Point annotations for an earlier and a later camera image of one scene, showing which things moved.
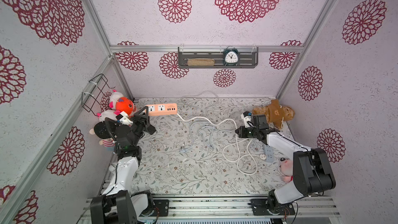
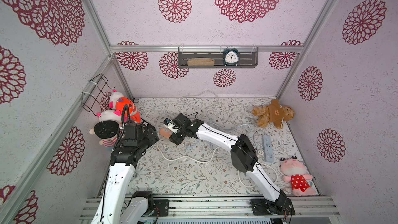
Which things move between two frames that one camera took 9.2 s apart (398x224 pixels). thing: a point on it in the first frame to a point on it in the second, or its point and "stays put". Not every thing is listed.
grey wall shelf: (248, 57) stays put
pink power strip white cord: (171, 109) to (191, 159)
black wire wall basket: (96, 89) stays put
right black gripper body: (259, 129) to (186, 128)
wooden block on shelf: (200, 61) stays put
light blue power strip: (268, 154) stays put
